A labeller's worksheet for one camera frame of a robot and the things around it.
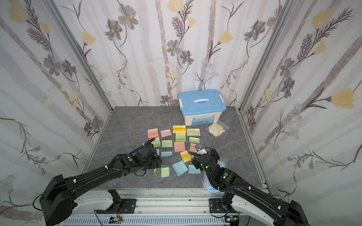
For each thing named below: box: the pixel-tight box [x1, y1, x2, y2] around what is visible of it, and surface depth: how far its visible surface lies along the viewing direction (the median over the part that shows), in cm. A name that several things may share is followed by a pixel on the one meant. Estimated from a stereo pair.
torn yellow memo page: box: [186, 128, 201, 137], surface depth 108 cm
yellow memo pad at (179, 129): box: [172, 125, 187, 134], surface depth 110 cm
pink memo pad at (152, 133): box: [147, 128, 159, 139], surface depth 105 cm
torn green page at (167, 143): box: [161, 139, 173, 148], surface depth 100 cm
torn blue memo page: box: [188, 164, 202, 174], surface depth 88 cm
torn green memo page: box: [189, 137, 200, 144], surface depth 103 cm
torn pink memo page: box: [189, 143, 198, 153], surface depth 99 cm
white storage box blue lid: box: [178, 88, 227, 127], surface depth 105 cm
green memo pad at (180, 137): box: [175, 132, 187, 143], surface depth 104 cm
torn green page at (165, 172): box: [160, 166, 170, 178], surface depth 88 cm
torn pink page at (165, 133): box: [160, 129, 173, 138], surface depth 107 cm
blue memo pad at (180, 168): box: [172, 160, 189, 177], surface depth 89 cm
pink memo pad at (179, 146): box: [173, 141, 186, 153], surface depth 98 cm
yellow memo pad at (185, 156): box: [180, 150, 192, 163], surface depth 94 cm
